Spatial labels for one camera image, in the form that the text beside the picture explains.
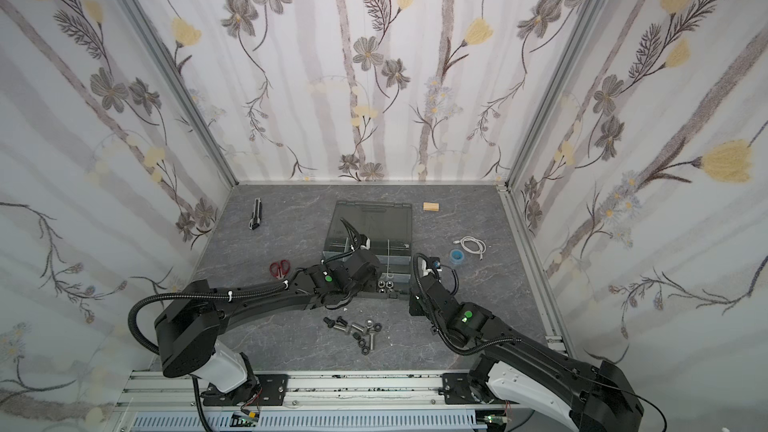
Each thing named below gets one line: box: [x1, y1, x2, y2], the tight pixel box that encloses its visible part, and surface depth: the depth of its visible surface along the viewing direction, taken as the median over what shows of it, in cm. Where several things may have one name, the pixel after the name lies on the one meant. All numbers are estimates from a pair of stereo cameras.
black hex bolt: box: [323, 316, 348, 328], surface depth 87 cm
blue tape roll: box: [450, 249, 465, 265], surface depth 100 cm
